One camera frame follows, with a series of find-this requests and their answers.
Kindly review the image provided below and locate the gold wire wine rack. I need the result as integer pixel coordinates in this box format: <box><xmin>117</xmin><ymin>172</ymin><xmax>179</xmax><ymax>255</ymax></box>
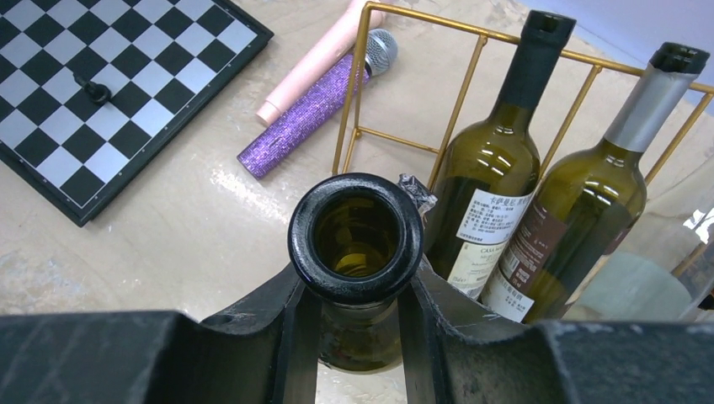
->
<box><xmin>331</xmin><ymin>1</ymin><xmax>714</xmax><ymax>280</ymax></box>

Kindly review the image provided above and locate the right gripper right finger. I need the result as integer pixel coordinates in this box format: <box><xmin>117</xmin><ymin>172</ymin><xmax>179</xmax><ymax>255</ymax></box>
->
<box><xmin>398</xmin><ymin>266</ymin><xmax>713</xmax><ymax>403</ymax></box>

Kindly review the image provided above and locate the purple glitter microphone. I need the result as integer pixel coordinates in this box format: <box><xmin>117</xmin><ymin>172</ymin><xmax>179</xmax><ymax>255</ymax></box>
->
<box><xmin>237</xmin><ymin>29</ymin><xmax>398</xmax><ymax>179</ymax></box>

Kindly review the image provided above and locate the pink microphone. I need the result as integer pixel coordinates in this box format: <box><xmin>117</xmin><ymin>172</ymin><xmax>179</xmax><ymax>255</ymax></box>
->
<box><xmin>256</xmin><ymin>0</ymin><xmax>366</xmax><ymax>126</ymax></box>

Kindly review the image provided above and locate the black chess piece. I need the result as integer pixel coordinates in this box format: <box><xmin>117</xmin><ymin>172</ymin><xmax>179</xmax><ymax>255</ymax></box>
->
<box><xmin>72</xmin><ymin>73</ymin><xmax>112</xmax><ymax>106</ymax></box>

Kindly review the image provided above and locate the dark green bottle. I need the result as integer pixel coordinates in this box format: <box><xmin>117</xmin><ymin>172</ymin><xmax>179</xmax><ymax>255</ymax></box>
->
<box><xmin>479</xmin><ymin>42</ymin><xmax>710</xmax><ymax>323</ymax></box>
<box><xmin>424</xmin><ymin>10</ymin><xmax>576</xmax><ymax>300</ymax></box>
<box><xmin>287</xmin><ymin>173</ymin><xmax>424</xmax><ymax>374</ymax></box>

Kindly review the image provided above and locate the black white chessboard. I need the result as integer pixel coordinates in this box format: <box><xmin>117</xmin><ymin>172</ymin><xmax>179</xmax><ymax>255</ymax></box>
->
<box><xmin>1</xmin><ymin>0</ymin><xmax>273</xmax><ymax>226</ymax></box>

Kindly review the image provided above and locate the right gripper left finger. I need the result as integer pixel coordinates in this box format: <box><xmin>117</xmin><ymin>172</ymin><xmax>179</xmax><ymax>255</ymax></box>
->
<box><xmin>1</xmin><ymin>267</ymin><xmax>321</xmax><ymax>403</ymax></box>

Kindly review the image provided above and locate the clear glass bottle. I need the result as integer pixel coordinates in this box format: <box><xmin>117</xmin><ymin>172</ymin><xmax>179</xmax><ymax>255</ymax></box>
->
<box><xmin>563</xmin><ymin>159</ymin><xmax>713</xmax><ymax>322</ymax></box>

